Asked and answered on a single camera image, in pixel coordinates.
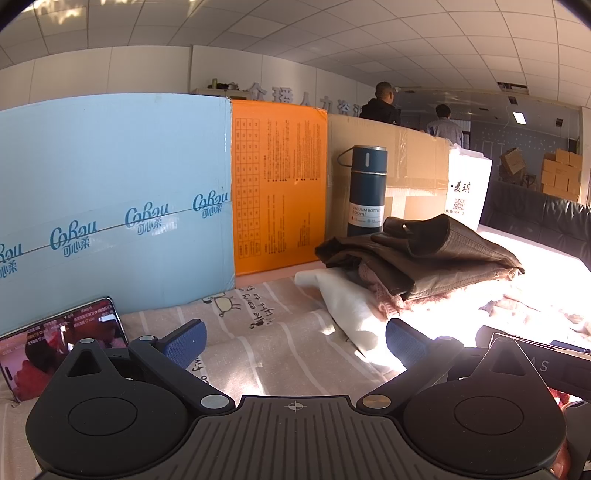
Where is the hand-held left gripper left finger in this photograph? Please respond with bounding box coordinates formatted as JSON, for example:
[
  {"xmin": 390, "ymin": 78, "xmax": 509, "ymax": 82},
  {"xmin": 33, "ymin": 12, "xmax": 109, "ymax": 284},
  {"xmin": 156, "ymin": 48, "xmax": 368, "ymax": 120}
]
[{"xmin": 44, "ymin": 318, "xmax": 236, "ymax": 414}]

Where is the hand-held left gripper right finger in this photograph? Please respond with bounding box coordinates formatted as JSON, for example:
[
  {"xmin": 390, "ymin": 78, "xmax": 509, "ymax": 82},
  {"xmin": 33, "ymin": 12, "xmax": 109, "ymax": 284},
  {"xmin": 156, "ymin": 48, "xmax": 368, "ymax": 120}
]
[{"xmin": 358, "ymin": 318, "xmax": 550, "ymax": 412}]

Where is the brown leather garment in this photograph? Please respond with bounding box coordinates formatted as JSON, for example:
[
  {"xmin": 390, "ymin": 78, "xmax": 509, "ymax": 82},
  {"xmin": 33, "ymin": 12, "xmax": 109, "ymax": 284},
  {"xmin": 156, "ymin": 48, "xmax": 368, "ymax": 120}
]
[{"xmin": 315, "ymin": 213, "xmax": 526, "ymax": 301}]

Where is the pink knitted garment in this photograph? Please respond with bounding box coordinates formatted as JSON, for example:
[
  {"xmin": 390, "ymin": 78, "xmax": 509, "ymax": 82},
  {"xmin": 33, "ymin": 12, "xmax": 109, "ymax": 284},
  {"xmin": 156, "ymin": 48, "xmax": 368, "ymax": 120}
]
[{"xmin": 355, "ymin": 263, "xmax": 522, "ymax": 320}]

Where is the white folded garment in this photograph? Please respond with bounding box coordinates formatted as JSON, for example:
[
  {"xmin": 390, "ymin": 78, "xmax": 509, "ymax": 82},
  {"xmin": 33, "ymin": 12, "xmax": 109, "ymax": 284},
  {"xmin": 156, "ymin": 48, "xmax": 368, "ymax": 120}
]
[{"xmin": 294, "ymin": 268, "xmax": 409, "ymax": 367}]

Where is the striped printed bed sheet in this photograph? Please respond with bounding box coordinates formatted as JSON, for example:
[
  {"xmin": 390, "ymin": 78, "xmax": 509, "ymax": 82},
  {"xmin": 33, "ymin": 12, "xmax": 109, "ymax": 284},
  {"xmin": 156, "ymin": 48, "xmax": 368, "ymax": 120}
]
[{"xmin": 0, "ymin": 272, "xmax": 591, "ymax": 418}]

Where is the smartphone with lit screen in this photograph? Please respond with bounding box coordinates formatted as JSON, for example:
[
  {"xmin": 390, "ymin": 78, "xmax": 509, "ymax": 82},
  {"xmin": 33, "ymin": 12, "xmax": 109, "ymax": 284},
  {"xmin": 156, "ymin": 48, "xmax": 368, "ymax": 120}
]
[{"xmin": 0, "ymin": 296, "xmax": 130, "ymax": 404}]

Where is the black sofa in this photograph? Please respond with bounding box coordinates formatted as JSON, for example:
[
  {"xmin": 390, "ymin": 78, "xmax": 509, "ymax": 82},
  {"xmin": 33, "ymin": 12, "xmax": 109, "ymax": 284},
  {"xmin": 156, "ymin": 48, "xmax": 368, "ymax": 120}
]
[{"xmin": 480, "ymin": 179, "xmax": 591, "ymax": 271}]

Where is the dark blue vacuum bottle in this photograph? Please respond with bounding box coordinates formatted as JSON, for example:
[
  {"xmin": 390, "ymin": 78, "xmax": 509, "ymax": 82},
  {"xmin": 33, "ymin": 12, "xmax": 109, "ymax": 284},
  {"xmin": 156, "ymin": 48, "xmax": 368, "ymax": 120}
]
[{"xmin": 337, "ymin": 144, "xmax": 389, "ymax": 239}]

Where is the white paper bag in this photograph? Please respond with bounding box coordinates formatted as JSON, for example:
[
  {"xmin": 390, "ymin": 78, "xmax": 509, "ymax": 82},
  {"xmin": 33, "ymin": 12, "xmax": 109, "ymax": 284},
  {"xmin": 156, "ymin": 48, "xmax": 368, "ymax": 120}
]
[{"xmin": 445, "ymin": 145, "xmax": 494, "ymax": 232}]

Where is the brown cardboard box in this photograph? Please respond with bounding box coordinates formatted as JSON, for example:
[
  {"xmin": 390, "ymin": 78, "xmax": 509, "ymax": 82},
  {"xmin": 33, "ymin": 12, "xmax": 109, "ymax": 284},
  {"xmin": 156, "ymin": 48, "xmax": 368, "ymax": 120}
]
[{"xmin": 325, "ymin": 113, "xmax": 451, "ymax": 241}]

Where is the orange cardboard box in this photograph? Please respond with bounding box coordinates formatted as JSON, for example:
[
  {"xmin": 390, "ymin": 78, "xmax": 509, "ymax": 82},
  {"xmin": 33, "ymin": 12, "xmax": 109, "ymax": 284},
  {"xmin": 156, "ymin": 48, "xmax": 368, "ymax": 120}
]
[{"xmin": 230, "ymin": 99, "xmax": 329, "ymax": 278}]

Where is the large light blue cardboard box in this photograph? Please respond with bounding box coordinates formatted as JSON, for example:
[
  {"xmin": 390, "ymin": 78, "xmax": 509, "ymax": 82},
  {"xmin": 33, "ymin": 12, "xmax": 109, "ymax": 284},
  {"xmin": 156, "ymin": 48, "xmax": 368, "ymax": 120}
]
[{"xmin": 0, "ymin": 95, "xmax": 237, "ymax": 340}]

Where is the stack of cardboard boxes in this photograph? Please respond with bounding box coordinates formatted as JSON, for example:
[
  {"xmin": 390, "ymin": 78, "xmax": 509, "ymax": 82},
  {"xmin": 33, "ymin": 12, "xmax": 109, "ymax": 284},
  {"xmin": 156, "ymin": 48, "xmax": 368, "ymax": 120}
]
[{"xmin": 540, "ymin": 148, "xmax": 583, "ymax": 203}]

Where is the open cardboard box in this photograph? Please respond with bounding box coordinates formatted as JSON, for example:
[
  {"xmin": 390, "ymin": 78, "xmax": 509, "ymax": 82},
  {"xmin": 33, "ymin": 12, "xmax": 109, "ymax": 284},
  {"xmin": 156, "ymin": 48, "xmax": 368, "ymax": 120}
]
[{"xmin": 499, "ymin": 148, "xmax": 527, "ymax": 184}]

